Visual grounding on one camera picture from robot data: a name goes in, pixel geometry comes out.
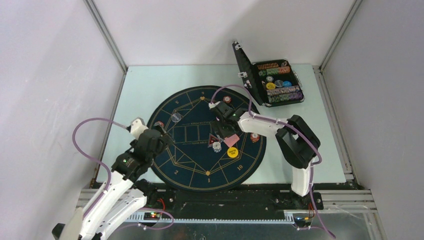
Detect yellow button in case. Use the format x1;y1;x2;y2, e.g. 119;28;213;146
265;82;276;90

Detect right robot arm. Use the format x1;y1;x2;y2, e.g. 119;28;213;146
208;101;321;209

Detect pink playing card deck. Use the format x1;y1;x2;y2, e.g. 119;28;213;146
223;134;240;148

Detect black poker chip case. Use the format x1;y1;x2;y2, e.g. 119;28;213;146
232;41;305;108

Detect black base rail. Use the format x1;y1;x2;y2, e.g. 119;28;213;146
147;184;324;221

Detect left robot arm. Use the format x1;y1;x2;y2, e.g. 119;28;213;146
52;124;175;240

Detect red poker chip stack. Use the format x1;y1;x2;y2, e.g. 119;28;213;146
222;95;232;104

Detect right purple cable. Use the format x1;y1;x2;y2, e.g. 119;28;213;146
209;84;337;240

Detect yellow big blind button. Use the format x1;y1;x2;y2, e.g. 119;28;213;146
226;147;239;158

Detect triangular all in marker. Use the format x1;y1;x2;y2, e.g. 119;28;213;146
208;133;220;148

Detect blue white chip stack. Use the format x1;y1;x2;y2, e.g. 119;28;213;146
212;141;222;153

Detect blue button in case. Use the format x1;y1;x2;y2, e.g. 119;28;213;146
283;81;293;88

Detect clear dealer button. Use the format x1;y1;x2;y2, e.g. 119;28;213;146
171;112;183;123

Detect round dark poker mat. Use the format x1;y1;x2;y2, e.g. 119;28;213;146
148;85;267;193

